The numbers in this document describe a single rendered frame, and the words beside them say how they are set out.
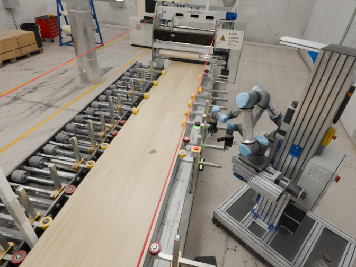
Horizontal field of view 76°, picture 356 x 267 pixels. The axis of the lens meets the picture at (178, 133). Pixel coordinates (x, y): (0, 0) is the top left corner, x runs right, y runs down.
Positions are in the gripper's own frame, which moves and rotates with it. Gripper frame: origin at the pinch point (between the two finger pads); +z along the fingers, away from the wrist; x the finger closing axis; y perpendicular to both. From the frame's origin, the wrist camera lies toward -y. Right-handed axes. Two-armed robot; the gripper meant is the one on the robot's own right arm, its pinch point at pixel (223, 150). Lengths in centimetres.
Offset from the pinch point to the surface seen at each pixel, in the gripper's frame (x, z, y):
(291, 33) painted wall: 864, 22, 243
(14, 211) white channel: -139, -40, -122
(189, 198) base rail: -63, 12, -27
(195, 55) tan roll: 251, -25, -69
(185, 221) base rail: -88, 12, -26
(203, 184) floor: 22, 82, -16
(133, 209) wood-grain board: -101, -8, -66
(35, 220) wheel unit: -122, -3, -134
